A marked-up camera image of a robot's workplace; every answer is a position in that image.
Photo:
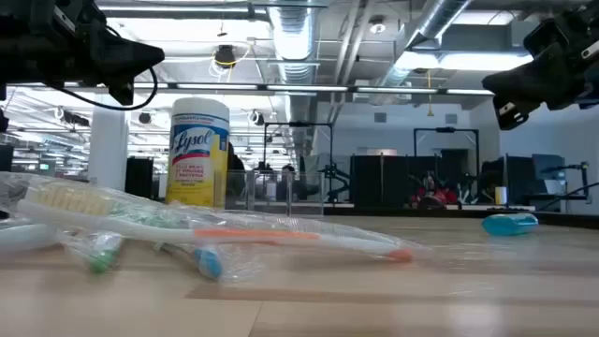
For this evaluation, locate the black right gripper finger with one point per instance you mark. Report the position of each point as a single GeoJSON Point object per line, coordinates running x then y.
{"type": "Point", "coordinates": [512, 114]}
{"type": "Point", "coordinates": [524, 82]}

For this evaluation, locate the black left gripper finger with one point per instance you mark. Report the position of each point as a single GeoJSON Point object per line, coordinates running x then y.
{"type": "Point", "coordinates": [122, 91]}
{"type": "Point", "coordinates": [126, 56]}

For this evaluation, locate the blue mouthwash bottle white cap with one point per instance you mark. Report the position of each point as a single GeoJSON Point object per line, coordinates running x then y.
{"type": "Point", "coordinates": [510, 224]}

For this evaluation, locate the green toothbrush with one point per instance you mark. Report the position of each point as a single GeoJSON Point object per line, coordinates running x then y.
{"type": "Point", "coordinates": [100, 262]}

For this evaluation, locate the orange toothbrush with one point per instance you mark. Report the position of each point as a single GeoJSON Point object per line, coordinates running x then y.
{"type": "Point", "coordinates": [28, 236]}
{"type": "Point", "coordinates": [257, 234]}

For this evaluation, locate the white round pillar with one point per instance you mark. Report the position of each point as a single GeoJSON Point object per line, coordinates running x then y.
{"type": "Point", "coordinates": [108, 150]}

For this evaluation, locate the black computer monitor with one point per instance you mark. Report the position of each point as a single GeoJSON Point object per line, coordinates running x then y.
{"type": "Point", "coordinates": [547, 171]}

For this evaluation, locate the white paper towel roll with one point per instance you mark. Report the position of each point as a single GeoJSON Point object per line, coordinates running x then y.
{"type": "Point", "coordinates": [501, 195]}

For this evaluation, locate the black cabinet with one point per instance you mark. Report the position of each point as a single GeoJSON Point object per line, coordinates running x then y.
{"type": "Point", "coordinates": [139, 178]}

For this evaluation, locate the wooden desk grey legs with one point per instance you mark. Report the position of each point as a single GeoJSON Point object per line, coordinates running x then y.
{"type": "Point", "coordinates": [515, 207]}

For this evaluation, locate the yellow Lysol wipes canister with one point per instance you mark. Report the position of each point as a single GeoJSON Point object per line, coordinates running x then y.
{"type": "Point", "coordinates": [196, 154]}

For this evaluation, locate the person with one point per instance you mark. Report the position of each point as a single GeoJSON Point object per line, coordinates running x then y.
{"type": "Point", "coordinates": [433, 194]}
{"type": "Point", "coordinates": [235, 168]}

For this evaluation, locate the clear acrylic organizer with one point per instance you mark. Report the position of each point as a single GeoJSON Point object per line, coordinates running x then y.
{"type": "Point", "coordinates": [252, 187]}

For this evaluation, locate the long ceiling light strip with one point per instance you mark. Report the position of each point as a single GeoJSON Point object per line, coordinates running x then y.
{"type": "Point", "coordinates": [304, 88]}

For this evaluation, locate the light blue toothbrush in wrapper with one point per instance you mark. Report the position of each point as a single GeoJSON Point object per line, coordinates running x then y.
{"type": "Point", "coordinates": [208, 264]}

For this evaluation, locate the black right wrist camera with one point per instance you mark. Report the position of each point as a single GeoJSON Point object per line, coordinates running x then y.
{"type": "Point", "coordinates": [543, 37]}

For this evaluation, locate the black ceiling camera device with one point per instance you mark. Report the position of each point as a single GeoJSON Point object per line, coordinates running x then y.
{"type": "Point", "coordinates": [225, 56]}

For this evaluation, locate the silver spiral ceiling duct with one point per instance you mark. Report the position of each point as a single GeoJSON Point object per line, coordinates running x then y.
{"type": "Point", "coordinates": [435, 19]}
{"type": "Point", "coordinates": [292, 37]}

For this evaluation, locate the black aluminium table frame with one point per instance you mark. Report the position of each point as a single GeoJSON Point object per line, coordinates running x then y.
{"type": "Point", "coordinates": [561, 219]}

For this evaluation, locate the black partition wall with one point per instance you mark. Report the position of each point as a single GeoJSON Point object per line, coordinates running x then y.
{"type": "Point", "coordinates": [374, 178]}

